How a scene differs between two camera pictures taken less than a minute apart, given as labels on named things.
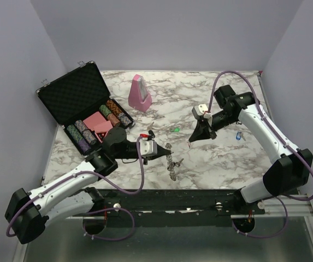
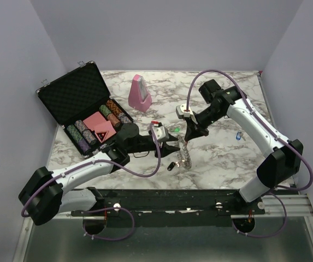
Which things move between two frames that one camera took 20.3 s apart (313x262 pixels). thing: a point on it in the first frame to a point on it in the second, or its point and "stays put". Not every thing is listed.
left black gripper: x=160 y=152 to x=166 y=149
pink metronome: x=139 y=96 stays put
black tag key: x=178 y=164 to x=171 y=166
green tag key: x=175 y=130 stays put
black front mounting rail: x=164 y=207 stays put
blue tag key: x=239 y=135 stays put
